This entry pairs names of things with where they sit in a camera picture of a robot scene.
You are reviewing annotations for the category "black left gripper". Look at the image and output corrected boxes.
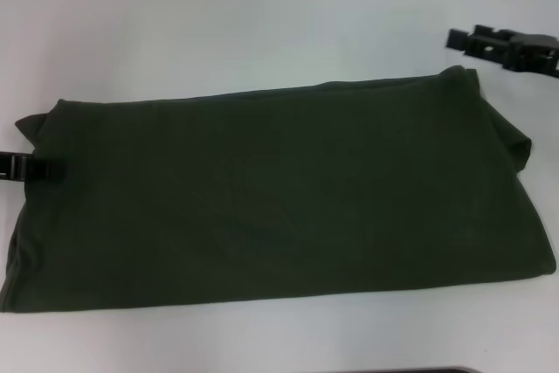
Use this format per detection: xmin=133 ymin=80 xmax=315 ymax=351
xmin=0 ymin=150 xmax=66 ymax=184

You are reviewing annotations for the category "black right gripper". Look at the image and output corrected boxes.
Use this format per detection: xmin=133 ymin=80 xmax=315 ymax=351
xmin=445 ymin=23 xmax=559 ymax=78

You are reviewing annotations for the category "dark green FREE t-shirt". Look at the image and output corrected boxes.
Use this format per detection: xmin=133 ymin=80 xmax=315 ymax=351
xmin=0 ymin=64 xmax=559 ymax=315

